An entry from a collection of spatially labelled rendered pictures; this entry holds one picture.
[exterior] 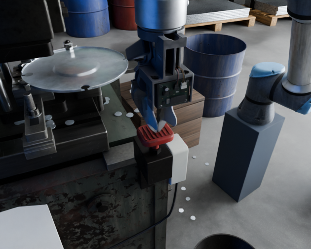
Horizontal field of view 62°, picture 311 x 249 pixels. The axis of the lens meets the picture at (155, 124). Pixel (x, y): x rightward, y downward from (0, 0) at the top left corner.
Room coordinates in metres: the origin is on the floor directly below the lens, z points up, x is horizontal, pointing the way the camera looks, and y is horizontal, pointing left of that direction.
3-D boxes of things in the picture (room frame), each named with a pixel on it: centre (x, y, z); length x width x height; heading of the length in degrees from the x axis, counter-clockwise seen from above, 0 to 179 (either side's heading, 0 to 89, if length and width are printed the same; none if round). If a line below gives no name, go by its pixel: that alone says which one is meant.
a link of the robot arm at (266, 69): (0.92, -0.44, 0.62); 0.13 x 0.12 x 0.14; 40
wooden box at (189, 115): (1.31, -0.01, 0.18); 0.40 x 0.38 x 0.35; 119
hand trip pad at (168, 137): (0.42, 0.00, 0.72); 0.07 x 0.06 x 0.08; 113
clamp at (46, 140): (0.48, 0.27, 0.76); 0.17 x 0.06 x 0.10; 23
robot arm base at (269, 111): (0.92, -0.43, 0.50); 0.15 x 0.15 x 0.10
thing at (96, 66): (0.68, 0.22, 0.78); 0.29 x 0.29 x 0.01
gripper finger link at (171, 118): (0.40, -0.02, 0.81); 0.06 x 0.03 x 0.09; 23
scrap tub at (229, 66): (1.72, -0.40, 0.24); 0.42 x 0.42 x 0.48
